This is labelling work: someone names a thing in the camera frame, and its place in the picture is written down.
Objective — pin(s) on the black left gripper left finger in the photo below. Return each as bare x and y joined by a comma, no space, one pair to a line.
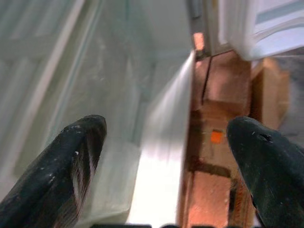
50,175

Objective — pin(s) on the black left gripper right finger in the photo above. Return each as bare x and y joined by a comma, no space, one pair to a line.
275,175

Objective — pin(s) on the silver fridge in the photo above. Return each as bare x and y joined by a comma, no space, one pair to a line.
164,142

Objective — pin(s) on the orange brick under fridge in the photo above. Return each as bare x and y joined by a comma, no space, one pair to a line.
209,202

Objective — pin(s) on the small orange block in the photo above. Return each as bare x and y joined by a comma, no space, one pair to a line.
216,137

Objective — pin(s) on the large orange brick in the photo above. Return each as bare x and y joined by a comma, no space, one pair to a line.
228,78

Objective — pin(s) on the light blue plastic chair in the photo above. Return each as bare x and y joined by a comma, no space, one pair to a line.
266,26

